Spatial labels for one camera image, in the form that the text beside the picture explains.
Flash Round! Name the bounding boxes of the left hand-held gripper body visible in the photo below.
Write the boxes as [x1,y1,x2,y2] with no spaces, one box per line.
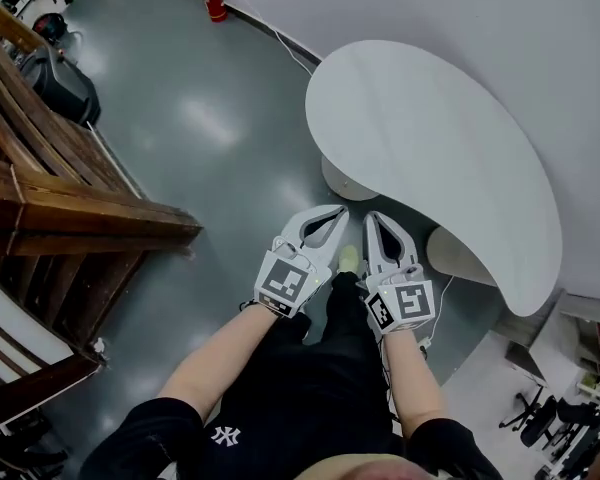
[253,236,334,319]

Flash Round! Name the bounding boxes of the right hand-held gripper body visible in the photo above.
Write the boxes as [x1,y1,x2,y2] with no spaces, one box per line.
[363,262,435,337]

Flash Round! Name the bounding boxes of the white curved desk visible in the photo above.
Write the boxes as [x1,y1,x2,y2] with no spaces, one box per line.
[304,39,564,318]

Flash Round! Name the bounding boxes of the person's left forearm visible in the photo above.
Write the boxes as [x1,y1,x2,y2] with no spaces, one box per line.
[157,305,282,427]

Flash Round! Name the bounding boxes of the person's right forearm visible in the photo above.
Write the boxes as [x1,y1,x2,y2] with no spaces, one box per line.
[379,327,449,439]

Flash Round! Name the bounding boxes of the person's pale yellow right shoe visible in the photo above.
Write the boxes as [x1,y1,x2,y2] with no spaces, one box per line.
[336,245,363,274]

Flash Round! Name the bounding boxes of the person's black trousers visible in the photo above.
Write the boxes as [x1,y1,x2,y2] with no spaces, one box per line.
[299,270,381,350]

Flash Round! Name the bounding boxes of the black t-shirt with white logo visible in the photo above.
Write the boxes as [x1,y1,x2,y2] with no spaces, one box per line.
[77,312,504,480]

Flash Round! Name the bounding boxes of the grey shelf unit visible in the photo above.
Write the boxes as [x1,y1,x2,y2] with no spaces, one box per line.
[494,290,600,394]

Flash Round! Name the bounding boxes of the black office chair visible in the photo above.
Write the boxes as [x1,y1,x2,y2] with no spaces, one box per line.
[499,385,600,452]

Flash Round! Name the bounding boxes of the white striped curved panel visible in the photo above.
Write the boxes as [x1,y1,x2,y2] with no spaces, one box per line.
[0,266,74,395]

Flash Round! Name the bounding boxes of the black equipment rack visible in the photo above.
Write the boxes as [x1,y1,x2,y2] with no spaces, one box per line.
[0,411,72,480]

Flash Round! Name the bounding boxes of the white cable with plug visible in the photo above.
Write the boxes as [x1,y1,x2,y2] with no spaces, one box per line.
[418,273,457,352]

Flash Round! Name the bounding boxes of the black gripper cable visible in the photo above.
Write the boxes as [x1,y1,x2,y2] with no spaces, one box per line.
[378,337,404,422]

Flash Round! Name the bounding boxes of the white wall cable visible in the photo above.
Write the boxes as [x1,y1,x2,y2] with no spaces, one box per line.
[236,0,316,77]

